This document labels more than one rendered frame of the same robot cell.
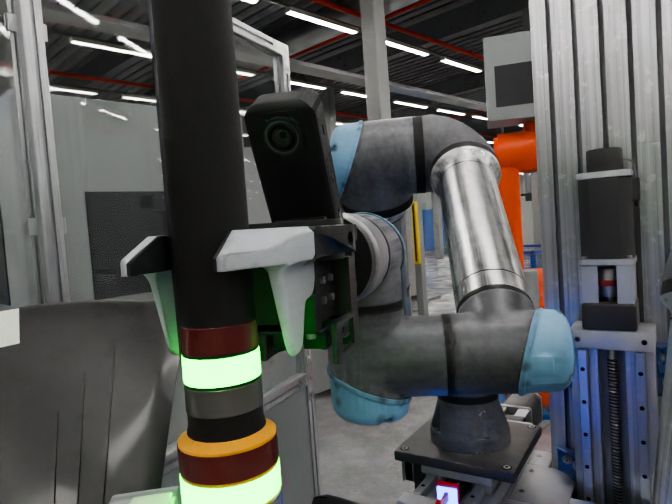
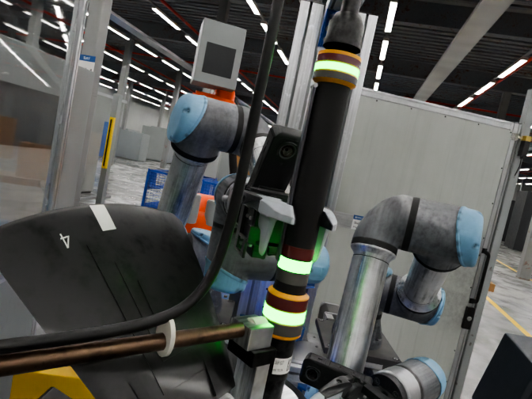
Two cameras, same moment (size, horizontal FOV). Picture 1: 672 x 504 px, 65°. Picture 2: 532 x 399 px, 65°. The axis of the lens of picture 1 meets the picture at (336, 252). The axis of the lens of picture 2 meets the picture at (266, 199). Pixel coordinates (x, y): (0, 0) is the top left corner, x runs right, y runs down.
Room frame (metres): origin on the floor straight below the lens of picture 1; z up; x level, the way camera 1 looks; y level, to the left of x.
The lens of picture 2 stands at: (-0.10, 0.32, 1.51)
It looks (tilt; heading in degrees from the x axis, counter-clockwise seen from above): 5 degrees down; 327
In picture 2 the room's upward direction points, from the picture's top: 12 degrees clockwise
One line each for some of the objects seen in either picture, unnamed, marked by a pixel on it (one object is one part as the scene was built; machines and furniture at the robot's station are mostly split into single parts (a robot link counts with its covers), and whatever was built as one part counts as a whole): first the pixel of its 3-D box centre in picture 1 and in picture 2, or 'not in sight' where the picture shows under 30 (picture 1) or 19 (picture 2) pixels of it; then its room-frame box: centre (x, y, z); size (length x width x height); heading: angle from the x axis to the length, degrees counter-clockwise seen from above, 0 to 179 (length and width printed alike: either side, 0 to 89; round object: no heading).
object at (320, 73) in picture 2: not in sight; (334, 79); (0.23, 0.05, 1.60); 0.04 x 0.04 x 0.01
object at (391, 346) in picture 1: (384, 357); (238, 256); (0.50, -0.04, 1.34); 0.11 x 0.08 x 0.11; 81
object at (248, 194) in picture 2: not in sight; (262, 203); (0.30, 0.06, 1.46); 0.09 x 0.05 x 0.02; 155
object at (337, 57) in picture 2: not in sight; (338, 63); (0.23, 0.05, 1.62); 0.04 x 0.04 x 0.01
